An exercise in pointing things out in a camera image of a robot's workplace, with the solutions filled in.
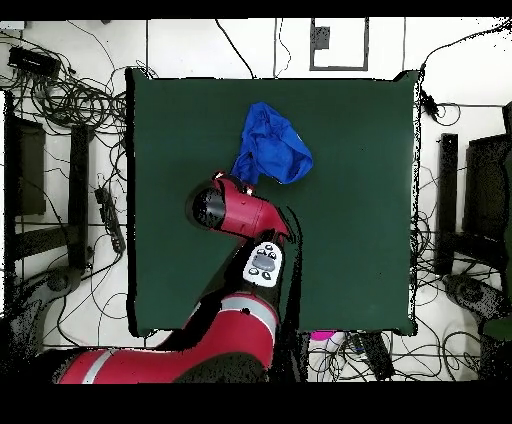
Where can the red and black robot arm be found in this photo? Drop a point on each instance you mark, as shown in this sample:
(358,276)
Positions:
(244,212)

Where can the grey square frame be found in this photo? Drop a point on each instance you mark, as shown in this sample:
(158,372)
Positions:
(312,44)

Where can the blue printed t-shirt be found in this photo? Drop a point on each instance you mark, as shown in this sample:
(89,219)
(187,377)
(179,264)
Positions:
(276,148)

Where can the pink object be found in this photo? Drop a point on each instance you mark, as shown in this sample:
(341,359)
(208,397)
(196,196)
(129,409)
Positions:
(322,335)

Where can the dark green table cloth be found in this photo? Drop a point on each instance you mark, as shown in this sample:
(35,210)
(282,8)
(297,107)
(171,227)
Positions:
(360,200)

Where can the black power adapter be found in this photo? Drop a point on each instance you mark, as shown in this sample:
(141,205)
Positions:
(428,104)

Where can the black power strip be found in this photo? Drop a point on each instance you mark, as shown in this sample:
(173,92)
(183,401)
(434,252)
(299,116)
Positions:
(378,356)
(110,218)

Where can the black wooden furniture frame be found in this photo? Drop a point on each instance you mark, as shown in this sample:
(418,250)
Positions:
(78,180)
(447,200)

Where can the black chair base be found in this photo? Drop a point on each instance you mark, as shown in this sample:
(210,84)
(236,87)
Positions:
(468,292)
(56,282)

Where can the black electronics box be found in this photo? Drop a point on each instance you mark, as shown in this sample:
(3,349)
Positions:
(34,62)

